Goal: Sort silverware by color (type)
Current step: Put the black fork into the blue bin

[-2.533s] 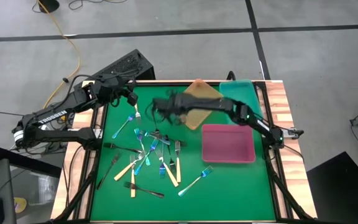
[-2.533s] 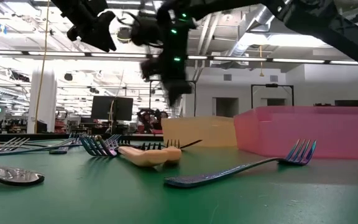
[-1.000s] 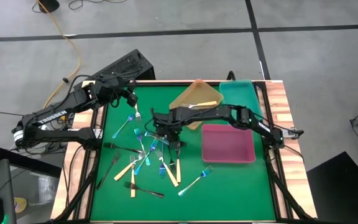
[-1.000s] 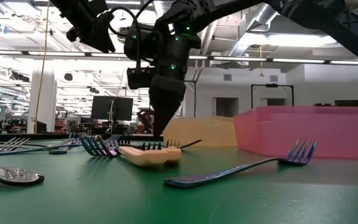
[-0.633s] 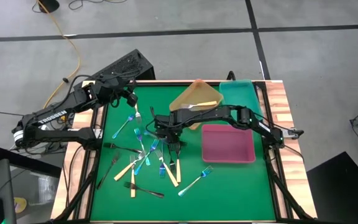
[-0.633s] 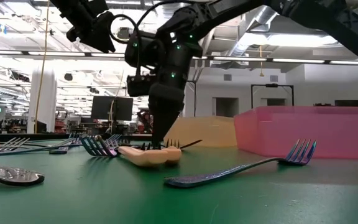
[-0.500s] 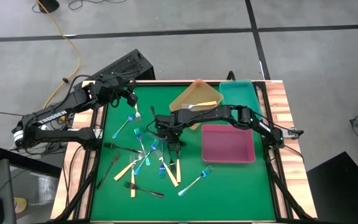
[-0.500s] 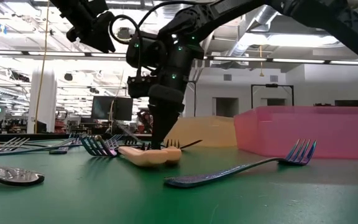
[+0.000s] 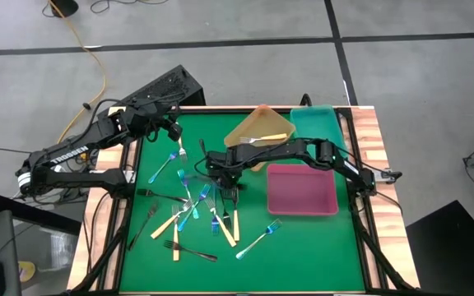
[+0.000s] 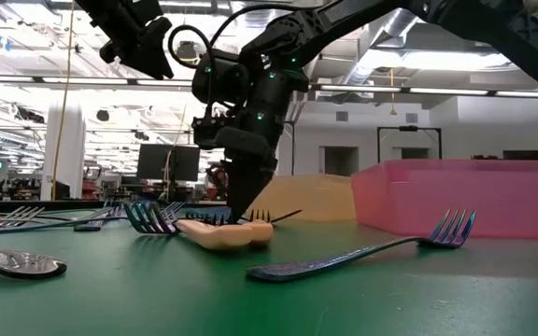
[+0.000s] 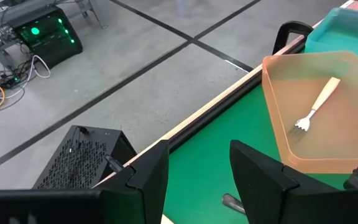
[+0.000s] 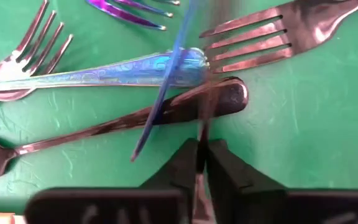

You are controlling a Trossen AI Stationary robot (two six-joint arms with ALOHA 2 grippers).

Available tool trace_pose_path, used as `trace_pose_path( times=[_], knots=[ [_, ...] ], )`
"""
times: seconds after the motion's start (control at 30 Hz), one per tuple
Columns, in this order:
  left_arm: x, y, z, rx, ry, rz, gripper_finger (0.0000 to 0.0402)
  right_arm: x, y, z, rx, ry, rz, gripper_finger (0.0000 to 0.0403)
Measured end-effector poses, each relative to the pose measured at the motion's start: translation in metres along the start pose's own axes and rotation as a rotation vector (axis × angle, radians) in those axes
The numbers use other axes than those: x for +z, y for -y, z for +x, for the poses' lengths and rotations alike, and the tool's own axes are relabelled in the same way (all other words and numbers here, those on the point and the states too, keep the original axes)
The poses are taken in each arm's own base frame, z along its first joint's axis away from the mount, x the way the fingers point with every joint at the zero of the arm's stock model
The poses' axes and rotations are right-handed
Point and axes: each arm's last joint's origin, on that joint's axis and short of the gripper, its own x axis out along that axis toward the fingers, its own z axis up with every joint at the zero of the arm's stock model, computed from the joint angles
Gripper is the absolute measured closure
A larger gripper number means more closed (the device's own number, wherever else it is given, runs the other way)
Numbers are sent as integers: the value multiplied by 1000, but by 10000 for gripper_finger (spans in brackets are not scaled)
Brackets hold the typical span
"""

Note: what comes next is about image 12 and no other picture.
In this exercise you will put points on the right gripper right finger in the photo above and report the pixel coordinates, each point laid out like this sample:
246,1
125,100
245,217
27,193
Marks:
259,205

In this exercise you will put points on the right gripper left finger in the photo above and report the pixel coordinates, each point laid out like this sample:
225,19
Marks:
120,205

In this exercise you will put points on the thin blue knife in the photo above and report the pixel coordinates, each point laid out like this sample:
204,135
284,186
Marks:
153,109

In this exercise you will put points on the silver metal fork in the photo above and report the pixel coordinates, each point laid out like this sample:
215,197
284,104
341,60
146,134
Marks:
120,73

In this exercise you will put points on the iridescent blue fork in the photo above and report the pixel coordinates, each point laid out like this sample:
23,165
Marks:
120,12

